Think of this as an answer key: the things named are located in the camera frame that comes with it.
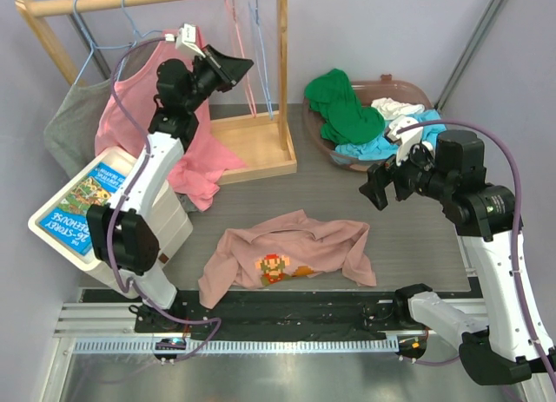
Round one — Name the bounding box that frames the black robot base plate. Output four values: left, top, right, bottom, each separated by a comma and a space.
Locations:
134, 288, 435, 336

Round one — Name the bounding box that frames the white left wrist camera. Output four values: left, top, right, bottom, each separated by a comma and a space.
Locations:
163, 23, 206, 59

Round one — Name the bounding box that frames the white slotted cable duct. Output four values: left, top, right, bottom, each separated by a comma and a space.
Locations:
73, 336, 399, 355

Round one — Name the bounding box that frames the wooden clothes rack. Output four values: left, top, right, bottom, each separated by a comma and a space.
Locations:
15, 0, 297, 185

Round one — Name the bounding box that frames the brown oval laundry basket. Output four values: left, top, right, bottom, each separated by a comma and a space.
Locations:
302, 69, 438, 171

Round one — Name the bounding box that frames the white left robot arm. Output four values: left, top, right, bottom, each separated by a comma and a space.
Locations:
86, 45, 254, 332

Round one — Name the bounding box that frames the blue empty wire hanger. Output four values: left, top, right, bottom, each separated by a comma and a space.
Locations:
248, 0, 275, 119

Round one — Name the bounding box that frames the blue hanger with pink shirt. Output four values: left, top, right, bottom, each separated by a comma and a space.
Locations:
116, 0, 169, 80

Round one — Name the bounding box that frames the grey t shirt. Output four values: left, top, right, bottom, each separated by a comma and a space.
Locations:
44, 42, 171, 178

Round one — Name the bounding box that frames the blue hanger with grey shirt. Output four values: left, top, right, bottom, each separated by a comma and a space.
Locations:
71, 0, 130, 85

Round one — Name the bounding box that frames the blue treehouse book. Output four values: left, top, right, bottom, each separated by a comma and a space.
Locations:
40, 162, 125, 255

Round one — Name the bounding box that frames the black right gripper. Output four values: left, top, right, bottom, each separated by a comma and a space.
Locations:
361, 136, 454, 209

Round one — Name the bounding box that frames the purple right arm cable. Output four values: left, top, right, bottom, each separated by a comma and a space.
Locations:
390, 118, 556, 392

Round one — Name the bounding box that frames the white plastic storage box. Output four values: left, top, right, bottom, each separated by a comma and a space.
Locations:
28, 147, 193, 291

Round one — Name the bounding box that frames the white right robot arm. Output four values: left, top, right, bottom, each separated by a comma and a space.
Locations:
360, 129, 555, 386

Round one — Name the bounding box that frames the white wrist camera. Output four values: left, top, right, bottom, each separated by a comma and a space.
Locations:
383, 115, 422, 166
163, 23, 206, 59

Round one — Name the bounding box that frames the white cloth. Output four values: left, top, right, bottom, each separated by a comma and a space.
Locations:
371, 97, 426, 121

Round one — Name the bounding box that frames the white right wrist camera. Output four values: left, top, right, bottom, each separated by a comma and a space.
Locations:
383, 115, 422, 166

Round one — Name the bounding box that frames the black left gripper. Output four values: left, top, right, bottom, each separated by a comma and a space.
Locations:
184, 46, 254, 114

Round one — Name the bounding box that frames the green t shirt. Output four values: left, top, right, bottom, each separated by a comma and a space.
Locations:
304, 69, 385, 145

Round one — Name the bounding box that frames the bright pink t shirt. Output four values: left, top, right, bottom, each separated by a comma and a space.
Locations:
95, 42, 246, 211

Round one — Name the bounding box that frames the light blue t shirt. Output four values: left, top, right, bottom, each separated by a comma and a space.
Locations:
334, 109, 447, 161

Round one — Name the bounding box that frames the dusty pink mario t shirt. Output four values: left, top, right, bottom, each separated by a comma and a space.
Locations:
198, 210, 377, 309

